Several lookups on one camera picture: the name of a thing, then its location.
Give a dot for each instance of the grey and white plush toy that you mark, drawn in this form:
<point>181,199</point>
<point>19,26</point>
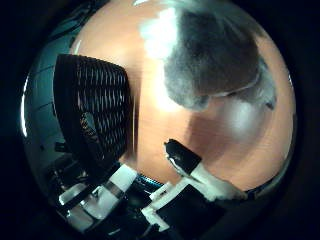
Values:
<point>213,56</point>

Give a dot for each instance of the black plastic mesh basket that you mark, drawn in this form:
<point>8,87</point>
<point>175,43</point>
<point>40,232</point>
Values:
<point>100,100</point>

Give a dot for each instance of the long ceiling light strip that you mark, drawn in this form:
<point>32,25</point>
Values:
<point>24,110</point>

